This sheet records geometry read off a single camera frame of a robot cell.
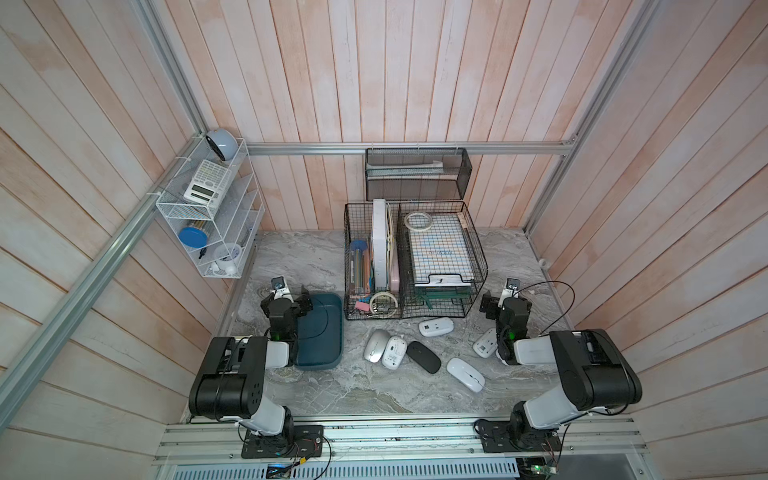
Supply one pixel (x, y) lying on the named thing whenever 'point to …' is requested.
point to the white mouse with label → (394, 352)
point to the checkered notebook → (441, 249)
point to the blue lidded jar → (195, 235)
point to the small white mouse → (486, 344)
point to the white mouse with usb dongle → (436, 326)
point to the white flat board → (380, 244)
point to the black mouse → (424, 357)
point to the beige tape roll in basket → (383, 294)
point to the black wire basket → (411, 260)
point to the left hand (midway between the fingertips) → (290, 291)
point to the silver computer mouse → (376, 345)
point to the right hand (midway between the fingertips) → (503, 291)
